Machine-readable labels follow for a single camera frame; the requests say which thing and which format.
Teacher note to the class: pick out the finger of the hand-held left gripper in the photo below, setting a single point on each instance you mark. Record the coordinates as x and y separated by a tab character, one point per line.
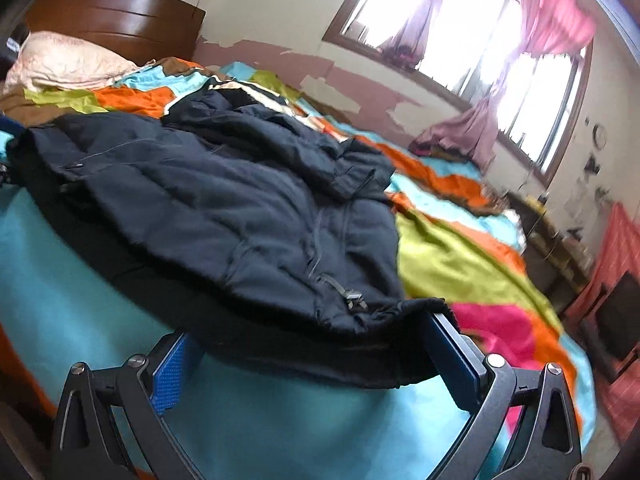
7	125

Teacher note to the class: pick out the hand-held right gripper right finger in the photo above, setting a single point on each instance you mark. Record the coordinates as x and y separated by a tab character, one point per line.
452	360

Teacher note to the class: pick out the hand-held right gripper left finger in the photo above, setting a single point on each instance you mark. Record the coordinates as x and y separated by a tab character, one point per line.
170	375

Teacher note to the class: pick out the dark navy padded jacket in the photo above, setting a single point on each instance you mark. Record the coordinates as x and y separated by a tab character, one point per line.
200	200

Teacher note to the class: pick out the pink floral pillow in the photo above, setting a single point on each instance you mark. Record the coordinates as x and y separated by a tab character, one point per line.
60	65

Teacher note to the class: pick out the colourful striped quilt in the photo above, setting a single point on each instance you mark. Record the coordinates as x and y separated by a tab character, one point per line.
450	260

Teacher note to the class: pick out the wooden desk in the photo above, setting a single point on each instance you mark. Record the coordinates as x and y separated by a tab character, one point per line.
550	250

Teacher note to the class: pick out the brown wooden headboard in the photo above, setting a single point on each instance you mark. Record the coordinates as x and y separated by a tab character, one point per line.
115	15

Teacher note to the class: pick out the black chair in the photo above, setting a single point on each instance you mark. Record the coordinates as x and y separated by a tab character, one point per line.
620	310

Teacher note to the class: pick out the orange checked cloth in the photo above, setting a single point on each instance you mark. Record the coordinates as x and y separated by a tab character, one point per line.
615	245

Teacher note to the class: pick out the pink curtain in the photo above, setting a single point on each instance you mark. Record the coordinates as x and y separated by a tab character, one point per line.
480	125

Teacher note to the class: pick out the wooden framed window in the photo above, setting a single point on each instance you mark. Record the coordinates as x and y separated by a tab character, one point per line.
475	45

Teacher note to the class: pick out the purple hanging garment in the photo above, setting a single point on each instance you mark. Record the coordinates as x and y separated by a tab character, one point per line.
410	35

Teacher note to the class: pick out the black wall ornament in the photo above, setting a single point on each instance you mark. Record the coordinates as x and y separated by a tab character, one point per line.
593	164

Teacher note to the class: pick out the round wall clock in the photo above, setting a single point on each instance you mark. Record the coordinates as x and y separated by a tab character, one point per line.
600	136

